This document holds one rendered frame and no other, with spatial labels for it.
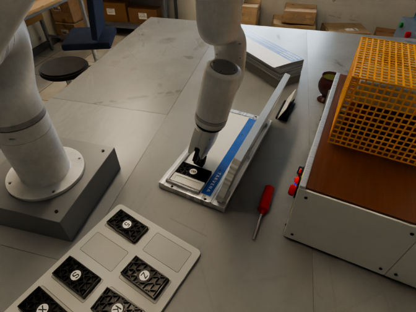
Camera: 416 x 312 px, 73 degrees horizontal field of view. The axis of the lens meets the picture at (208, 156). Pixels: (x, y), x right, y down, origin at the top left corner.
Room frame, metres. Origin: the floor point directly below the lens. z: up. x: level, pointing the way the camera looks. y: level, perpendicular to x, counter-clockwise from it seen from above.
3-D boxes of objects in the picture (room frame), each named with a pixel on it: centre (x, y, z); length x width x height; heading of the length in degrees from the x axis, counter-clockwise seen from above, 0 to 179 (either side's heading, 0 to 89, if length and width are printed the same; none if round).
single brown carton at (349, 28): (3.63, -1.70, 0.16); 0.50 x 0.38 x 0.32; 86
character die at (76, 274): (0.27, 0.29, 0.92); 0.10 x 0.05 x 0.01; 59
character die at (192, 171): (0.58, 0.04, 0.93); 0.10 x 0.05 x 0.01; 64
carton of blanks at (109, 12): (4.39, 1.33, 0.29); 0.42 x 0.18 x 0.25; 79
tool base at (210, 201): (0.70, -0.05, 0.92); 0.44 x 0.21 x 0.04; 154
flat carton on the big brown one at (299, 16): (3.81, -1.15, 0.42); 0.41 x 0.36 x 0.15; 76
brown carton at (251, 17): (3.99, -0.37, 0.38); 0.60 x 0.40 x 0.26; 76
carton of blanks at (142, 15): (4.28, 0.89, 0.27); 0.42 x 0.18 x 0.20; 78
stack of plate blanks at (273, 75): (1.32, -0.26, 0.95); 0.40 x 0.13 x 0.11; 30
